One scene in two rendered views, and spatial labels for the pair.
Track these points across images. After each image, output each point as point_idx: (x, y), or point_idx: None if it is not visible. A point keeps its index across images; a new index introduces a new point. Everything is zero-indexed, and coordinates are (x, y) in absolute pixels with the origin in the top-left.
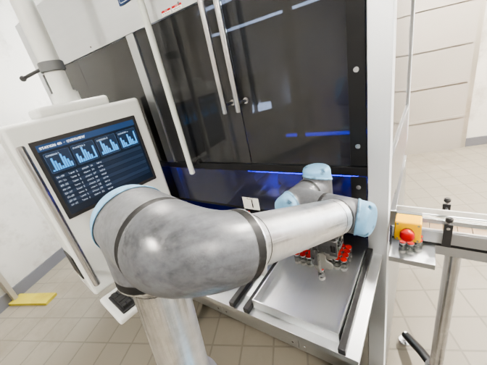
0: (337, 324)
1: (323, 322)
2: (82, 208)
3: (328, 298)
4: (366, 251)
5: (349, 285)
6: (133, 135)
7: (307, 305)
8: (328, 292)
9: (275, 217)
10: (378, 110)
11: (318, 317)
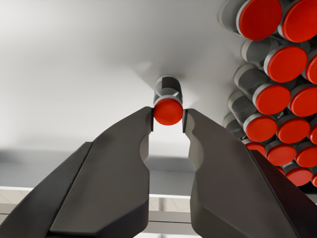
0: (34, 154)
1: (14, 128)
2: None
3: (94, 124)
4: (308, 192)
5: (165, 160)
6: None
7: (30, 73)
8: (117, 119)
9: None
10: None
11: (17, 114)
